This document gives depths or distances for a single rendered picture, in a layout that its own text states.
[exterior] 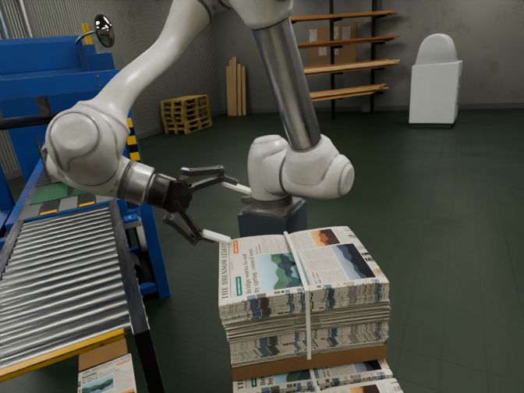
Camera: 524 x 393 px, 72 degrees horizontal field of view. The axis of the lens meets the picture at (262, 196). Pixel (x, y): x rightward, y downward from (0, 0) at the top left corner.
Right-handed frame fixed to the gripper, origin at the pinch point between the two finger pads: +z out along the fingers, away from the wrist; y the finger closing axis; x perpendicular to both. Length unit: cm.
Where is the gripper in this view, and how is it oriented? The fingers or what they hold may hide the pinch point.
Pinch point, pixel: (235, 215)
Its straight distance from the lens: 86.2
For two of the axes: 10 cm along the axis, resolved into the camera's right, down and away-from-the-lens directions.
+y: -3.7, 8.8, 2.9
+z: 9.2, 3.2, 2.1
